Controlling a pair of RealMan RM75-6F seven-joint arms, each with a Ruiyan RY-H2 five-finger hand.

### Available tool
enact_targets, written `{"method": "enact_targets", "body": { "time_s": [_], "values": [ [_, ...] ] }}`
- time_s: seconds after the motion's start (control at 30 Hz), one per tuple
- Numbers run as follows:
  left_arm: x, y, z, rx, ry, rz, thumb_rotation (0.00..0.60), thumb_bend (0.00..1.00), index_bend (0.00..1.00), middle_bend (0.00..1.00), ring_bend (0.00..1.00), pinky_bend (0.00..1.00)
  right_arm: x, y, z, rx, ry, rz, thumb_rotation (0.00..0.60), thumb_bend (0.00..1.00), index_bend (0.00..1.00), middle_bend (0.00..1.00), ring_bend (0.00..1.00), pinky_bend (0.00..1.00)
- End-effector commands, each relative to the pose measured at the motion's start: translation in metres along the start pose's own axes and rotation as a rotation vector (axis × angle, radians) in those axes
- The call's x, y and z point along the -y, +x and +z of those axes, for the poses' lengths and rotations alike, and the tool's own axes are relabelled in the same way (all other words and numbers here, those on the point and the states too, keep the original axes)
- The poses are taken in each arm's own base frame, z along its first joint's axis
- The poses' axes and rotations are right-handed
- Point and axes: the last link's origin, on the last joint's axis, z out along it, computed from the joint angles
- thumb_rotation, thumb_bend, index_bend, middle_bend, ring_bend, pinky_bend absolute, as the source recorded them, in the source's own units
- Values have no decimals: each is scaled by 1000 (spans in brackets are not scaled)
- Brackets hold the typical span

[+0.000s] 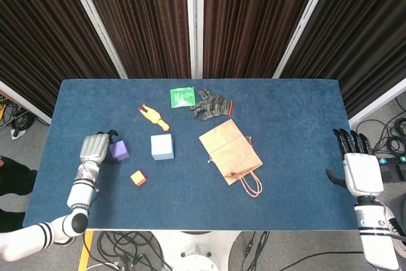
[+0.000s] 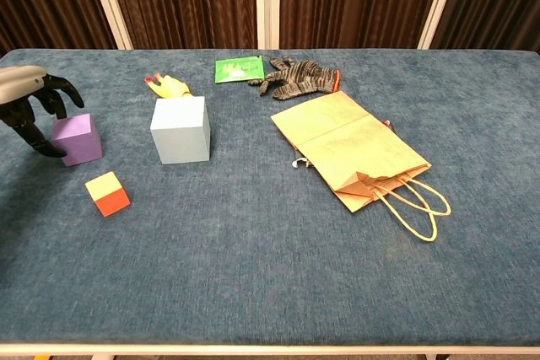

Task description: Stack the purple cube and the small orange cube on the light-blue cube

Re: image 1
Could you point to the yellow rubber chicken toy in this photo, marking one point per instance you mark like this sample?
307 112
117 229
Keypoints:
153 116

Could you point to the white partition frame post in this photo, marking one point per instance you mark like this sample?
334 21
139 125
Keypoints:
95 23
304 23
194 23

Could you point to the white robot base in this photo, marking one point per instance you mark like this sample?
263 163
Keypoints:
196 248

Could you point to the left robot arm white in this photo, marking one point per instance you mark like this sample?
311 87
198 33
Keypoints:
77 195

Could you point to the white partition frame rail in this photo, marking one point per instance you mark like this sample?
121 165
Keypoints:
25 103
377 103

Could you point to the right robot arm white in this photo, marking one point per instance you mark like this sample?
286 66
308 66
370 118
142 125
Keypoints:
374 229

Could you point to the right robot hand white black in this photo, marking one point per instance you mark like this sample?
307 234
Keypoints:
363 172

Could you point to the white paper scrap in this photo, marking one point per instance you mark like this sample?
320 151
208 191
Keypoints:
16 134

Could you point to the dark brown curtain panel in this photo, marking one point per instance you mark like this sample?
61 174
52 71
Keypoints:
257 20
38 39
364 36
139 20

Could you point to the orange red small cube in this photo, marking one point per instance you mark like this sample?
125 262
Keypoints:
138 178

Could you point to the blue felt table cover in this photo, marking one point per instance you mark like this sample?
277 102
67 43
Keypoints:
285 156

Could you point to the light blue cube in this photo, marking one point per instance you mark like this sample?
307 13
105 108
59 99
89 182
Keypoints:
161 145

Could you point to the grey knit work glove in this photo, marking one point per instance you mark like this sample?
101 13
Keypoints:
212 106

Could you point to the green foil packet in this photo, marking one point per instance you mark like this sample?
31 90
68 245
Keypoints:
182 97

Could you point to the yellow floor tape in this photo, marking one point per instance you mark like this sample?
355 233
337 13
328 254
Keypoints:
85 250

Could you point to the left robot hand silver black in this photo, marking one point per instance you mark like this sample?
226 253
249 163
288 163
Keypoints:
93 148

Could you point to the black trousers of person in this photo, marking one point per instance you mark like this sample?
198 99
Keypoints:
16 175

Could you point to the purple cube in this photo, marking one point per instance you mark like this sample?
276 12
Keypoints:
120 150

